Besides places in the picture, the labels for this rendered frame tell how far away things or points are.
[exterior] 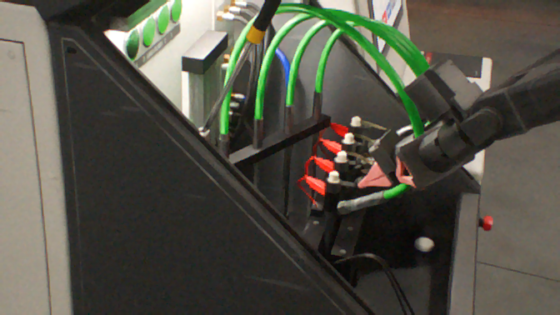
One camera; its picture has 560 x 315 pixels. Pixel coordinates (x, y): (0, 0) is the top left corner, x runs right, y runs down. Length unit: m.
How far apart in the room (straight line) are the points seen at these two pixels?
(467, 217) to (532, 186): 2.24
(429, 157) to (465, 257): 0.44
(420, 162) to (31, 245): 0.56
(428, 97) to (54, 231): 0.55
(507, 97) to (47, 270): 0.69
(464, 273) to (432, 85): 0.51
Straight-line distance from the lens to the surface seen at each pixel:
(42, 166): 1.18
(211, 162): 1.07
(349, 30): 1.23
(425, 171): 1.17
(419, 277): 1.70
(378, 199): 1.29
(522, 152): 4.19
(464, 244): 1.60
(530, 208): 3.72
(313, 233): 1.51
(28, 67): 1.12
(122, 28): 1.13
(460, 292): 1.47
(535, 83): 1.01
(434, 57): 2.39
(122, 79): 1.07
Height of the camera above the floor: 1.79
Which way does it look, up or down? 28 degrees down
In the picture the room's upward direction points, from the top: 3 degrees clockwise
